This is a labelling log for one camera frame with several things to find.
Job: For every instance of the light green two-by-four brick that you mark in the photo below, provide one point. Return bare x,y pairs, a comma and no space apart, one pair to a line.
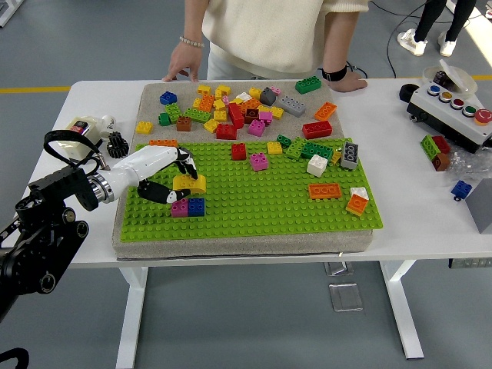
197,115

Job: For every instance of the pink square brick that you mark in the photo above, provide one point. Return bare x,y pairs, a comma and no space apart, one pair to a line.
180,210
258,163
256,128

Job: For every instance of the cream switch box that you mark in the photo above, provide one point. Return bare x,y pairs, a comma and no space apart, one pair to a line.
92,128

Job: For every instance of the person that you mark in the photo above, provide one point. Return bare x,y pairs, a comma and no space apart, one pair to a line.
426,19
269,34

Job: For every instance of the small white part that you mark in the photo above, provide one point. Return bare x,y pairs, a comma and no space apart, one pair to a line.
108,123

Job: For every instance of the white push-button control box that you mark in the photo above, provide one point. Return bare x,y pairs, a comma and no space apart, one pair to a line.
449,115

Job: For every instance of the dark green two-by-four brick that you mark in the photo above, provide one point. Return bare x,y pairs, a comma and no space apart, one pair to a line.
309,85

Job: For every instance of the yellow square brick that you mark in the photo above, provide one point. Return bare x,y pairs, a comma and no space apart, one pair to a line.
274,149

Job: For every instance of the round clear lidded container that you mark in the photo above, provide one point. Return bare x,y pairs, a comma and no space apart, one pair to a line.
461,82

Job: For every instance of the red two-by-four brick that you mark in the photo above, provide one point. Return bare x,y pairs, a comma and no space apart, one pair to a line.
317,131

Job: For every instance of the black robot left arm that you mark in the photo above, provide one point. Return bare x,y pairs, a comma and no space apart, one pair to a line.
38,246

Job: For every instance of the orange flat long brick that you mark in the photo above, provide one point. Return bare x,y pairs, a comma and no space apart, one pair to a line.
324,191

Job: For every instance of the brown brick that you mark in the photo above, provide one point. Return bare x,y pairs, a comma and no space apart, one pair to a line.
184,124
441,162
251,115

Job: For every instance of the black wristwatch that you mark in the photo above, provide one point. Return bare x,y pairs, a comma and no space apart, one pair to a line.
333,74

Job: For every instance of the light green long brick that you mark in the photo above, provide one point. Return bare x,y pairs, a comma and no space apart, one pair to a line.
294,149

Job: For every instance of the clear floor plate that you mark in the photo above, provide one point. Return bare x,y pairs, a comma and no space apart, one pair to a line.
346,298
338,268

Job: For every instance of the person's left forearm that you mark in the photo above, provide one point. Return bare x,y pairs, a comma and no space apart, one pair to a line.
338,38

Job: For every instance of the blue square brick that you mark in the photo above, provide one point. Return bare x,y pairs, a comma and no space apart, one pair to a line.
196,208

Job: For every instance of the orange two-by-four brick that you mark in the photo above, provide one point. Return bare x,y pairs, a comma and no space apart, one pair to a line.
163,142

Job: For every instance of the black gear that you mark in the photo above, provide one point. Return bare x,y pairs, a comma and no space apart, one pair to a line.
116,146

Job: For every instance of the grey-brown mat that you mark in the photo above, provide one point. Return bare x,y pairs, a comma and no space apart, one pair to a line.
288,127

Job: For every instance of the clear plastic bag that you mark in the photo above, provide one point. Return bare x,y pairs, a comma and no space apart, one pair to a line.
467,165

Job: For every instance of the yellow domed brick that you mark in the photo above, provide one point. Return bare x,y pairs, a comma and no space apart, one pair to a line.
196,186

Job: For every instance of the white table leg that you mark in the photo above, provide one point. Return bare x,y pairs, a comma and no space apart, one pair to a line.
132,307
399,307

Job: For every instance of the person's right forearm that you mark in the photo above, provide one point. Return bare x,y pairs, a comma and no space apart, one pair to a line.
192,19

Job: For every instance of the dark green long brick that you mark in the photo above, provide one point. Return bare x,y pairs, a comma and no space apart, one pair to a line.
318,151

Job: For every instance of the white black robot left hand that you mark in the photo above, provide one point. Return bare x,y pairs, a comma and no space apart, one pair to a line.
146,161

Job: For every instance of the white frame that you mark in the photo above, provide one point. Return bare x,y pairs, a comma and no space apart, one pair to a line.
4,15

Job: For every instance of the grey two-by-four brick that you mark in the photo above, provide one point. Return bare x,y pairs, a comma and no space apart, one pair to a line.
349,156
293,107

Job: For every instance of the dark green small brick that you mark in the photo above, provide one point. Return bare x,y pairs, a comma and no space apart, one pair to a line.
164,120
283,140

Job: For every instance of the orange and yellow brick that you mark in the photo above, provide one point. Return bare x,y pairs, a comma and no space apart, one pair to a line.
355,205

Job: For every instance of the red square brick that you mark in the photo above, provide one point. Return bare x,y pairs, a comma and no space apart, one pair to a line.
238,152

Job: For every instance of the dark grey sloped brick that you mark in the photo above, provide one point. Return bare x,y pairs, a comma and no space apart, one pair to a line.
268,97

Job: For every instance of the table height control panel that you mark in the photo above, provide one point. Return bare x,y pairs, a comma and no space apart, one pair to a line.
469,263

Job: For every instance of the person's left hand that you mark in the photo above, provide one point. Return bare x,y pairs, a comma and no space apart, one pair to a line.
348,84

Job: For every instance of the blue brick with keyring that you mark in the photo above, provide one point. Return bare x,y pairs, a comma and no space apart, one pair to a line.
461,188

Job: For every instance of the person's right hand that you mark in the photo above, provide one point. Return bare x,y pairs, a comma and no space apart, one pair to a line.
186,59

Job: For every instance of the green studded baseplate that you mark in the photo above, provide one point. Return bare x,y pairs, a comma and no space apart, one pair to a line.
269,215

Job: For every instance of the red long brick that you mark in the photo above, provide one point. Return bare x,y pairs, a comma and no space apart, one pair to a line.
236,115

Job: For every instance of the grey box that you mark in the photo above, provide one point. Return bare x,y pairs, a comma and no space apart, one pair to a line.
482,207

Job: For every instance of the white square brick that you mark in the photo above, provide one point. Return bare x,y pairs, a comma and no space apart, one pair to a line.
316,166

